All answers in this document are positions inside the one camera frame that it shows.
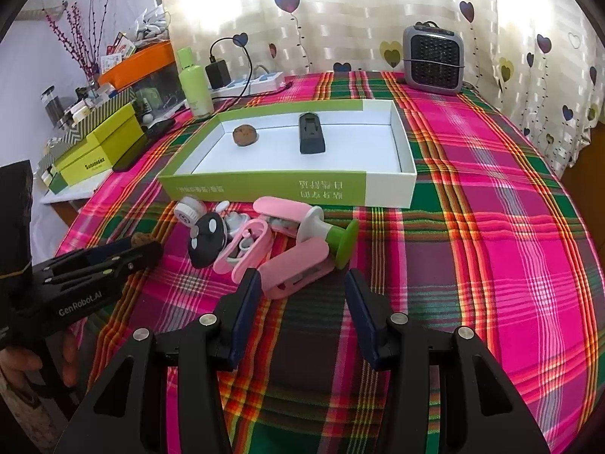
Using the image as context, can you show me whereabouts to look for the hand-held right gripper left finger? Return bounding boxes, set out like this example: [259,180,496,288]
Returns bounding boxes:
[61,269,263,454]

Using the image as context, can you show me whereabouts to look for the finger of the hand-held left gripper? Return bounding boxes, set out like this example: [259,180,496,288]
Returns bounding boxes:
[34,239,138,279]
[43,243,164,295]

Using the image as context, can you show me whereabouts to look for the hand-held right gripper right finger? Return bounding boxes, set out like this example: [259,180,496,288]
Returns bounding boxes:
[345,269,551,454]

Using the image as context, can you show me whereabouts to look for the small white round jar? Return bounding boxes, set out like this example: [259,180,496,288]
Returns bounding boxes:
[173,197,207,228]

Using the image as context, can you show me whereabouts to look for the black oval case white dots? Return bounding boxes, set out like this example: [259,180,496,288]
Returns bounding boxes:
[188,214,228,269]

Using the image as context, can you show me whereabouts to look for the pink plastic clip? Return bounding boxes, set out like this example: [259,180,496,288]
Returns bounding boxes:
[253,196,315,239]
[258,239,334,300]
[213,220,275,275]

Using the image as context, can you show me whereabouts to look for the white and green suction holder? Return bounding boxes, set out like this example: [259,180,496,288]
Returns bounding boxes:
[297,208,360,266]

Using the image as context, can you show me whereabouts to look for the green and white cardboard box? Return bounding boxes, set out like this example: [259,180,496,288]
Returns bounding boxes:
[157,99,417,209]

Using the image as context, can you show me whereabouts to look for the person's left hand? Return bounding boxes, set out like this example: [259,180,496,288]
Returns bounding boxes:
[0,330,83,405]

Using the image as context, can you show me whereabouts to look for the white suction knob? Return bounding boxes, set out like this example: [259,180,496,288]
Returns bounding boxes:
[215,202,251,238]

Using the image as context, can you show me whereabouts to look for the black smartphone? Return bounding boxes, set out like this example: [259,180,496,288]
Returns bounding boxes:
[111,118,177,173]

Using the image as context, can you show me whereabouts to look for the lime green box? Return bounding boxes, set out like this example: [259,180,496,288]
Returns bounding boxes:
[47,103,147,194]

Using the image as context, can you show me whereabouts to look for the striped gift box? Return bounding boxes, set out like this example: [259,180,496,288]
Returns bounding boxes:
[38,90,138,162]

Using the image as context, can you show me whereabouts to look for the plaid tablecloth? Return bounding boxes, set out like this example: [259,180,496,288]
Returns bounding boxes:
[54,70,605,454]

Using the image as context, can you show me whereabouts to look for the dark glass jar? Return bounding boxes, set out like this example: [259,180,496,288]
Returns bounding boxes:
[40,86,67,128]

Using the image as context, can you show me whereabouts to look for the light green bottle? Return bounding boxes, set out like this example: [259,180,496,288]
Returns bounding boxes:
[176,47,214,119]

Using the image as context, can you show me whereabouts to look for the clear bin with orange lid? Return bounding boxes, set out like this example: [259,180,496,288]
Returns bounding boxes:
[98,40,185,119]

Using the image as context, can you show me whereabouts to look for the black charger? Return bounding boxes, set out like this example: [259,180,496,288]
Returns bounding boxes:
[205,59,232,90]

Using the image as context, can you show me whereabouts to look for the paper cards and packets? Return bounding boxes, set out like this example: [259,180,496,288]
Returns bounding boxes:
[99,33,138,76]

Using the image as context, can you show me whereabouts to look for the white and blue power strip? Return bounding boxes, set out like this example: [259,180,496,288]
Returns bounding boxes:
[208,71,287,100]

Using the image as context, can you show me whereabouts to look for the dried flower branches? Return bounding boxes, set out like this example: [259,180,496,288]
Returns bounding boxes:
[45,0,119,81]

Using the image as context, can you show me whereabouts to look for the small grey heater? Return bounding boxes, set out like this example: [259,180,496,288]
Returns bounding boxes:
[402,21,466,98]

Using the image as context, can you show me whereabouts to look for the wooden cabinet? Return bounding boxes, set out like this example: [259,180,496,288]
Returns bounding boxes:
[562,123,605,190]

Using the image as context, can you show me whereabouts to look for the heart print curtain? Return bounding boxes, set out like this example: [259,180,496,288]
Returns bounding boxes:
[154,0,605,180]

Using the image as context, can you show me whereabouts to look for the black cable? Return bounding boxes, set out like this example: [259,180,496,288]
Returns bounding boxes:
[208,35,294,105]

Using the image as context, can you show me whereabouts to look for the pile of white cables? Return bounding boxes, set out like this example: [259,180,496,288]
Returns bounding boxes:
[135,9,171,43]

